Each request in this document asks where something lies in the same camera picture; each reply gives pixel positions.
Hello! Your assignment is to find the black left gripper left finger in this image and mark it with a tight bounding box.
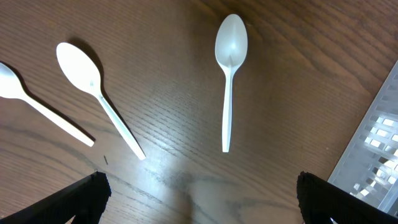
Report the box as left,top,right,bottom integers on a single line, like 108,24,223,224
1,171,111,224

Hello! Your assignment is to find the white slim plastic spoon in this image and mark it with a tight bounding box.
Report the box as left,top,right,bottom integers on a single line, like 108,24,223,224
215,14,248,153

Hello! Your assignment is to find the white perforated plastic basket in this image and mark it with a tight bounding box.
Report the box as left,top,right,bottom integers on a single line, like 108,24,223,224
328,65,397,217

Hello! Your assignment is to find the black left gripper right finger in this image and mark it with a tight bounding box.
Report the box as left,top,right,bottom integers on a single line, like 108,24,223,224
297,171,397,224

